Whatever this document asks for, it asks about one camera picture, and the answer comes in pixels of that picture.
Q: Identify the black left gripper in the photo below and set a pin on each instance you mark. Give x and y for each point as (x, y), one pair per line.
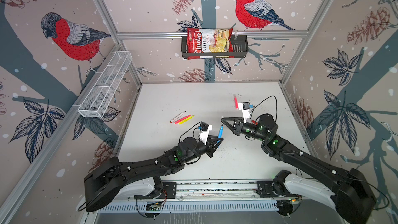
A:
(210, 143)

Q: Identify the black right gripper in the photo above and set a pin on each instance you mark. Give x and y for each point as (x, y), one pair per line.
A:
(237, 123)

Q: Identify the blue highlighter pen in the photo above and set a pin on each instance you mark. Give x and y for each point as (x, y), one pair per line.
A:
(220, 132)

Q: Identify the pink-red highlighter pen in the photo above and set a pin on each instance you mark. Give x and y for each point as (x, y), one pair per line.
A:
(236, 102)

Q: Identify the yellow highlighter pen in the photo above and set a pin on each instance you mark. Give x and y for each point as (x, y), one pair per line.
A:
(186, 120)

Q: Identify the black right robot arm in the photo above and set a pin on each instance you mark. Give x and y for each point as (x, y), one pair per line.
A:
(347, 192)

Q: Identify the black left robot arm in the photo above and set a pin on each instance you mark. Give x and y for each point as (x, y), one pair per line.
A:
(104, 183)

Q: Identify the pink highlighter pen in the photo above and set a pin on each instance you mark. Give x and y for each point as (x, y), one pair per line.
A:
(181, 119)

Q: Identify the white marker pen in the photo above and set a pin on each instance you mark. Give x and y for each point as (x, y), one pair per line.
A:
(177, 117)

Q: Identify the red cassava chips bag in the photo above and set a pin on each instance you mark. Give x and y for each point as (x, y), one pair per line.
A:
(203, 41)

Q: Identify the aluminium mounting rail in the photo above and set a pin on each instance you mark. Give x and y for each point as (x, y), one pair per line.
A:
(230, 189)

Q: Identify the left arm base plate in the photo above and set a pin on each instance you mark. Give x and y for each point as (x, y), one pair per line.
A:
(163, 191)

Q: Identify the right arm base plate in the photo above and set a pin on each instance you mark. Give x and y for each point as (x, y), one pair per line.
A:
(269, 189)

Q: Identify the black wire basket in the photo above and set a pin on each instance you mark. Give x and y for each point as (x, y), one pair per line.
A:
(236, 47)

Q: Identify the white mesh wall tray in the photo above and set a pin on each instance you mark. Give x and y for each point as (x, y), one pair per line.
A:
(101, 94)

